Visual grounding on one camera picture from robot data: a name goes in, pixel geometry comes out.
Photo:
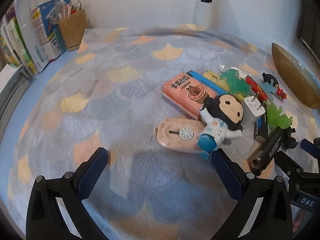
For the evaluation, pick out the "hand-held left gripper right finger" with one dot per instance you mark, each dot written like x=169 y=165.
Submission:
x=225 y=172

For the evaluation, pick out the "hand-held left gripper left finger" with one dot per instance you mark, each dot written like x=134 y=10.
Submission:
x=92 y=170

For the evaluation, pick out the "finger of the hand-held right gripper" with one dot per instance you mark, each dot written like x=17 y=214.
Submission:
x=287 y=165
x=309 y=146

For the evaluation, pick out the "black rectangular gadget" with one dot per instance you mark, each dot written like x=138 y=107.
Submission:
x=268 y=150

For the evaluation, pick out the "green jelly toy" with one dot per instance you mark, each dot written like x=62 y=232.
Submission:
x=236 y=85
x=275 y=116

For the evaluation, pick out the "white plug charger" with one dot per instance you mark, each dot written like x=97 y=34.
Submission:
x=251 y=115

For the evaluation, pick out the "black-haired figure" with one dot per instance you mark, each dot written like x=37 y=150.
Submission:
x=225 y=107

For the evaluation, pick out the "brown wooden bowl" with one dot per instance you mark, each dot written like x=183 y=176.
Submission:
x=295 y=80

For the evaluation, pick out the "light blue jelly toy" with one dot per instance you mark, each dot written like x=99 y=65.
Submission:
x=271 y=88

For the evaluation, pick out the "blue rectangular box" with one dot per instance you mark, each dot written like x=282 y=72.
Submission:
x=200 y=78

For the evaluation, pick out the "small dark lumpy toy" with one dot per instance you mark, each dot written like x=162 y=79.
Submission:
x=290 y=140

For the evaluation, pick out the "black rectangular pack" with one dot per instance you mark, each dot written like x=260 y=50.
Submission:
x=261 y=131

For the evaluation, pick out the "black-haired doll in red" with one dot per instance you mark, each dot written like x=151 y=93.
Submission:
x=282 y=94

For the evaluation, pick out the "pink speckled oval case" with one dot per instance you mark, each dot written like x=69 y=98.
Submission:
x=170 y=135

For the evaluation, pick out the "red cylindrical ornament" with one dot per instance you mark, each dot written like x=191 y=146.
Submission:
x=255 y=87

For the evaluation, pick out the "pink cartoon card box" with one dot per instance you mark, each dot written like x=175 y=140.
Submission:
x=185 y=90

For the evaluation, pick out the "small yellow block toy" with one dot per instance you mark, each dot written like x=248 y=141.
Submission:
x=211 y=76

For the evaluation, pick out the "dark device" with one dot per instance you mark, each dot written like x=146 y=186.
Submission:
x=310 y=37

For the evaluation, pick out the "stack of papers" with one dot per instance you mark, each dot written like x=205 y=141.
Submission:
x=12 y=90

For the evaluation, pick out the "brown cork pen holder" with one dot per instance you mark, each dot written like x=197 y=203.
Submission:
x=73 y=30

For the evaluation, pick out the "row of upright books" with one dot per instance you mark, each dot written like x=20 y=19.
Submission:
x=12 y=42

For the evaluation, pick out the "blue cartoon book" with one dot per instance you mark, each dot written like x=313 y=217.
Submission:
x=48 y=20

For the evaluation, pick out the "white lamp pole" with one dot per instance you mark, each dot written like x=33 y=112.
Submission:
x=203 y=15

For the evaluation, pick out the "bunch of pens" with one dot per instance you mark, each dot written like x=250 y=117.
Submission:
x=66 y=8

